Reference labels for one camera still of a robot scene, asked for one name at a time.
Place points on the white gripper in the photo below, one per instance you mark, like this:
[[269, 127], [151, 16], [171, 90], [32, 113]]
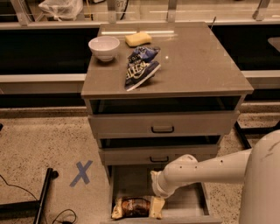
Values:
[[157, 184]]

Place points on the brown chip bag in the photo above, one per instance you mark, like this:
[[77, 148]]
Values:
[[136, 207]]

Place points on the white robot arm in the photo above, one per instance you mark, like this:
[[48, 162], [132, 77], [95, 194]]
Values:
[[257, 169]]

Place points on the bottom grey drawer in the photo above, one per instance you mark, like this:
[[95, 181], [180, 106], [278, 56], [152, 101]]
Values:
[[188, 205]]

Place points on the grey drawer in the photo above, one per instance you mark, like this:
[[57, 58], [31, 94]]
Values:
[[141, 155], [186, 124], [188, 205]]

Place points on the middle grey drawer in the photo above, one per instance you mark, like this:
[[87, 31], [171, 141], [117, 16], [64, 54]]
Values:
[[141, 155]]

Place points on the top grey drawer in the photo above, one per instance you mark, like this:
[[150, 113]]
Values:
[[186, 124]]

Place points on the grey drawer cabinet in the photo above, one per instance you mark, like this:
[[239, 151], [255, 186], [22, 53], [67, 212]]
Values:
[[196, 75]]

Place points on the blue chip bag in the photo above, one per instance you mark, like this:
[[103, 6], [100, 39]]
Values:
[[141, 66]]

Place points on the clear plastic bag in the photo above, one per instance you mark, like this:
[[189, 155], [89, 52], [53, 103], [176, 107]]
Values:
[[62, 9]]

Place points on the blue tape cross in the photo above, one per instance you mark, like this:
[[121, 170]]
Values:
[[82, 173]]

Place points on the black stand leg right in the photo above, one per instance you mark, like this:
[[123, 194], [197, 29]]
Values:
[[242, 132]]

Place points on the black stand leg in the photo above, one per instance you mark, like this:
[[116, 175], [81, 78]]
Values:
[[34, 208], [242, 132]]

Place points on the black stand leg left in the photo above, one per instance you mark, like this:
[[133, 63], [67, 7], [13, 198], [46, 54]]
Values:
[[34, 208]]

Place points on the yellow sponge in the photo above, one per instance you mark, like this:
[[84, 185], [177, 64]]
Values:
[[138, 39]]

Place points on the white bowl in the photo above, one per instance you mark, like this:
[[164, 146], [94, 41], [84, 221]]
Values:
[[104, 48]]

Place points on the black top drawer handle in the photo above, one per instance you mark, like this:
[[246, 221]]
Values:
[[162, 129]]

